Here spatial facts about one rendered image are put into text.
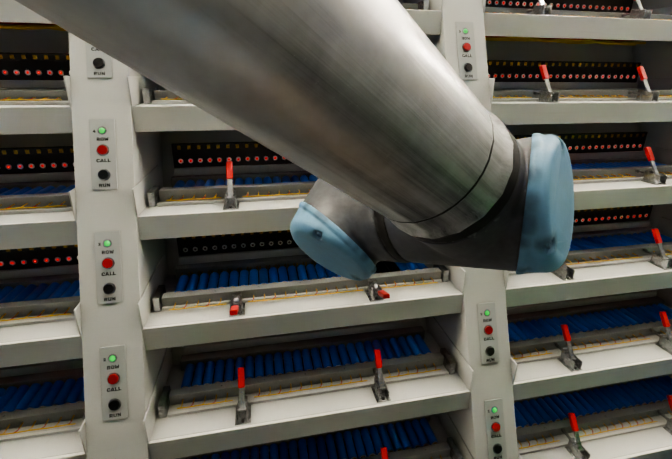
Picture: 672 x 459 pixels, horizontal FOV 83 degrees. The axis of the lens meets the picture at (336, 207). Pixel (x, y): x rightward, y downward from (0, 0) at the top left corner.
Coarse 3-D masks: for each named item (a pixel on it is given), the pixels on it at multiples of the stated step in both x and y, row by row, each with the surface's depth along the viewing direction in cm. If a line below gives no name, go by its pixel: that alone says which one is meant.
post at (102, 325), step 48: (96, 96) 66; (144, 144) 74; (96, 192) 66; (144, 240) 70; (96, 288) 65; (144, 288) 69; (96, 336) 65; (96, 384) 64; (144, 384) 66; (96, 432) 64; (144, 432) 65
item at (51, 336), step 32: (0, 256) 76; (32, 256) 78; (64, 256) 79; (0, 288) 76; (32, 288) 75; (64, 288) 75; (0, 320) 67; (32, 320) 67; (64, 320) 68; (0, 352) 62; (32, 352) 64; (64, 352) 65
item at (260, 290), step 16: (400, 272) 81; (416, 272) 81; (432, 272) 81; (224, 288) 74; (240, 288) 74; (256, 288) 74; (272, 288) 75; (288, 288) 75; (304, 288) 76; (320, 288) 77; (336, 288) 77; (176, 304) 72; (208, 304) 72; (224, 304) 72
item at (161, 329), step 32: (192, 256) 84; (224, 256) 85; (256, 256) 87; (160, 288) 73; (384, 288) 79; (416, 288) 79; (448, 288) 79; (160, 320) 68; (192, 320) 68; (224, 320) 69; (256, 320) 70; (288, 320) 71; (320, 320) 73; (352, 320) 74; (384, 320) 76
